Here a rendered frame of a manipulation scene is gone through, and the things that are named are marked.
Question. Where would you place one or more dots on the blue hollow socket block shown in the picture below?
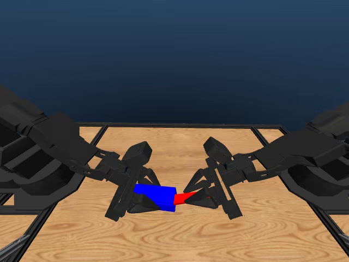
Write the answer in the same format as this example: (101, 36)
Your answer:
(161, 195)

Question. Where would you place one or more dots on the black table frame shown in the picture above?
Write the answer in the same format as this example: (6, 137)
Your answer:
(180, 125)

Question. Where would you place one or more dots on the gray metal strut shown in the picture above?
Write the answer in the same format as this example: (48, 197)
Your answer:
(12, 249)

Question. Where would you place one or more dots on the thin red peg bar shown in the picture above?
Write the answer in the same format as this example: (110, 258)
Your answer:
(180, 198)

